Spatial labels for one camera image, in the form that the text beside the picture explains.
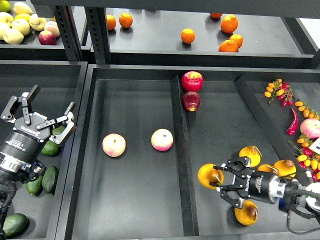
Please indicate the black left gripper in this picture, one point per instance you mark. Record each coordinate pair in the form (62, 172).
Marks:
(28, 140)

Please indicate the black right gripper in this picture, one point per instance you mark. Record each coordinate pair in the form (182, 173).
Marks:
(257, 186)

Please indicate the yellow pear with stem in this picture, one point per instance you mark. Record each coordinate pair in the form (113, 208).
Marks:
(208, 174)

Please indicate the dark green avocado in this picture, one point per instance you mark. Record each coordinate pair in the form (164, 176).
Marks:
(49, 180)

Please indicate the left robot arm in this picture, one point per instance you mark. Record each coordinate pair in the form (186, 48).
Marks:
(9, 179)

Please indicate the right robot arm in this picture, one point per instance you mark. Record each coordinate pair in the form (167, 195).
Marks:
(239, 184)

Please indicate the light green avocado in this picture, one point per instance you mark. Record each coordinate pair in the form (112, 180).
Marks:
(57, 131)

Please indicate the yellow pear upper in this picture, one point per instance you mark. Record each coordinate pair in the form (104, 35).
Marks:
(253, 153)

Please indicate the yellow pear middle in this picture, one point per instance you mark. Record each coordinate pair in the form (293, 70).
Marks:
(268, 168)

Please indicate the green avocado under gripper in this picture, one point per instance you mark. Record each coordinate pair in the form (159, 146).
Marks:
(50, 148)

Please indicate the yellow pear lower right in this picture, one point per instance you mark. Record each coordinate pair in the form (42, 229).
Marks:
(248, 214)

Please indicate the yellow pear by divider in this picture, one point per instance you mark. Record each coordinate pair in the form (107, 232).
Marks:
(286, 168)

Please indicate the avocado left tray middle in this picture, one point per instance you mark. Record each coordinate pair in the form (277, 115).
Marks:
(34, 188)

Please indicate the pale yellow pear front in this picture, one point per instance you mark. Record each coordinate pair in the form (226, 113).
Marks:
(13, 36)

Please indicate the avocado bottom left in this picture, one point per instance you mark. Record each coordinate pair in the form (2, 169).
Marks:
(15, 224)

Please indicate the black left tray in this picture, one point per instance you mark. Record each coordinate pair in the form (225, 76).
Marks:
(60, 84)

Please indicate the black tray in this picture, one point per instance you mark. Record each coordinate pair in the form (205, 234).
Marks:
(136, 195)
(60, 84)

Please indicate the black centre tray divider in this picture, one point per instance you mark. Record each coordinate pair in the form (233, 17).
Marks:
(183, 161)

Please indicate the red apple on shelf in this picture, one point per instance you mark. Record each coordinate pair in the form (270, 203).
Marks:
(47, 37)

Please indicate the cherry tomato bunch lower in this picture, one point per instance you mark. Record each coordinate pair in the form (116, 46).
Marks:
(306, 157)

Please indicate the cherry tomato bunch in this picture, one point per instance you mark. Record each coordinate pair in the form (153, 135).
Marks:
(281, 91)
(306, 157)

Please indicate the red chili pepper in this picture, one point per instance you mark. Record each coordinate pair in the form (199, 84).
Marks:
(294, 123)

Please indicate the pink apple left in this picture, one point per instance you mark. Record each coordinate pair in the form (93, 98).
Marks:
(114, 145)

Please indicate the pink apple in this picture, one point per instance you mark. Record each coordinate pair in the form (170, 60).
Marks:
(162, 140)
(114, 145)

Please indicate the pink apple centre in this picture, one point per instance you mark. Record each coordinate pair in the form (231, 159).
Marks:
(162, 140)

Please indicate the pale pink peach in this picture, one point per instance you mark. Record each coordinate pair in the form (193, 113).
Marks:
(52, 26)

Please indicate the pale yellow apple right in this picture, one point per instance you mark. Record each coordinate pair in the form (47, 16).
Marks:
(37, 23)

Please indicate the pale yellow apple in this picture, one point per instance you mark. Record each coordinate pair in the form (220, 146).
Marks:
(37, 23)
(21, 25)

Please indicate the white label card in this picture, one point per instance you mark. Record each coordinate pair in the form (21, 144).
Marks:
(315, 146)

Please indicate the pale yellow apple middle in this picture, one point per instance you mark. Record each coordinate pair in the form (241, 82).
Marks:
(21, 25)

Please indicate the dark red apple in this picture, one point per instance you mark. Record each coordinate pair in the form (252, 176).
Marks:
(191, 101)

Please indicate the pink apple right edge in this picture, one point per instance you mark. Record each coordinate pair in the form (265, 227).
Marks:
(310, 128)

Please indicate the pale fruit left edge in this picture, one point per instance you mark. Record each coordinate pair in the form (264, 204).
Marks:
(3, 28)

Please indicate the black centre tray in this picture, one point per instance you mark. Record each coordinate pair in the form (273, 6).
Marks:
(136, 195)

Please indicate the yellow lemon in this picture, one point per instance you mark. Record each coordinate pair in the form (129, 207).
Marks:
(23, 16)

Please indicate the cherry tomato bunch upper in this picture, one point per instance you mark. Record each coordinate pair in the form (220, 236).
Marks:
(281, 91)

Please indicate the pale apple left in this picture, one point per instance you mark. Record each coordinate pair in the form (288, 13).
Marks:
(6, 18)

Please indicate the bright red apple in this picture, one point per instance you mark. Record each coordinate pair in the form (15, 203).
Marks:
(192, 81)

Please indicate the black shelf post left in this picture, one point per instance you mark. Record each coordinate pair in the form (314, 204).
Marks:
(68, 33)

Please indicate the black shelf post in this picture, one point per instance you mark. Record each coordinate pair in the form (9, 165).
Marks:
(99, 33)
(68, 33)

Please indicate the black shelf post right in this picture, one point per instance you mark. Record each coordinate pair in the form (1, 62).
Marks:
(99, 33)

